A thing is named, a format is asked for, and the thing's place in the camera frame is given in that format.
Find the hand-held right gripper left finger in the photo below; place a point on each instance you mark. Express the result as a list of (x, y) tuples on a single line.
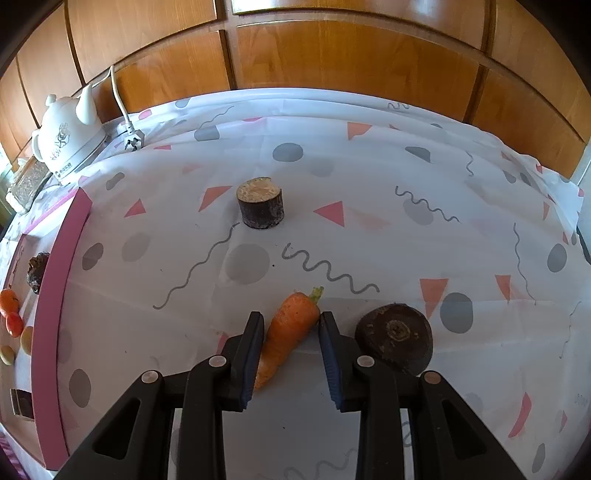
[(251, 364)]

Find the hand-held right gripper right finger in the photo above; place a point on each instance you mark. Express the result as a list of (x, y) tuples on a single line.
[(330, 364)]

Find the orange carrot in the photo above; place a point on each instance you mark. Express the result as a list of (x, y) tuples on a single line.
[(288, 332)]

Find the pink rimmed white tray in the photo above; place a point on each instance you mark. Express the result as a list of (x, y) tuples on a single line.
[(57, 286)]

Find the beige round ball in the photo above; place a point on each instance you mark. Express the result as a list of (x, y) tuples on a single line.
[(27, 339), (7, 354)]

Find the dark rectangular chunk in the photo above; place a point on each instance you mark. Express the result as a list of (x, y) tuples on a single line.
[(22, 402)]

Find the dark knobbly lump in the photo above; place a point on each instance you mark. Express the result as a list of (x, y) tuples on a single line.
[(37, 272)]

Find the small orange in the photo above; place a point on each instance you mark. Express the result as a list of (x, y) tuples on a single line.
[(8, 302)]

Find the large dark round root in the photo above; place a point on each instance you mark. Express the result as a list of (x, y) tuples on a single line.
[(395, 339)]

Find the dark cylinder root piece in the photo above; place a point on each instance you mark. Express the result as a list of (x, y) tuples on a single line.
[(261, 205)]

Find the white patterned tablecloth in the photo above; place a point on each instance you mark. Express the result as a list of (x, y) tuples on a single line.
[(369, 184)]

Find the red tomato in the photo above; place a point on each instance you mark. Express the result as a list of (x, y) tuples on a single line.
[(14, 324)]

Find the glittery tissue box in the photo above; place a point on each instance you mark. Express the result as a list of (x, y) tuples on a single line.
[(30, 182)]

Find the white ceramic electric kettle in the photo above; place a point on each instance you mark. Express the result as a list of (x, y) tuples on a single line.
[(69, 138)]

